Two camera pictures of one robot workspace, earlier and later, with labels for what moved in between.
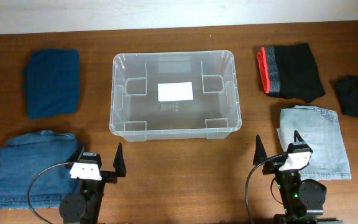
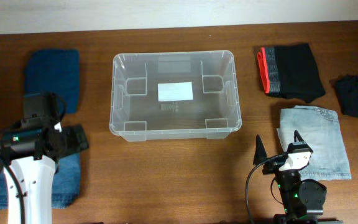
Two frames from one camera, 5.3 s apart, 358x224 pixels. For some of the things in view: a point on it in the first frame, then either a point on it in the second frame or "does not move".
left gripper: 107,177 -> 74,138
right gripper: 260,155 does not move
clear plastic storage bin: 174,95 does not move
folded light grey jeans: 320,128 does not move
